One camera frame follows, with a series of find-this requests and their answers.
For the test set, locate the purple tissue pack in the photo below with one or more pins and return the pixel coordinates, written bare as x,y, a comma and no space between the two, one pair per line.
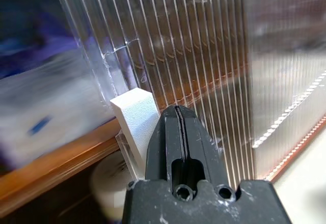
38,107

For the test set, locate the ribbed clear sliding door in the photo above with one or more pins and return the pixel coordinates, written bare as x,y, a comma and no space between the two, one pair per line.
178,56
280,94

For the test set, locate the white bottle with blue label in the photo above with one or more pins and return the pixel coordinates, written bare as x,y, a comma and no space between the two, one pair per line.
109,183

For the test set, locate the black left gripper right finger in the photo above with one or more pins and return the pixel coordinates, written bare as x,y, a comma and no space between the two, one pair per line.
201,147

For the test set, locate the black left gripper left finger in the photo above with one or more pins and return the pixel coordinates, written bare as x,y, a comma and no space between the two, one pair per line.
158,152

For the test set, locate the wooden cabinet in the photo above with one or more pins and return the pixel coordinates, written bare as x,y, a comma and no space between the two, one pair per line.
51,163

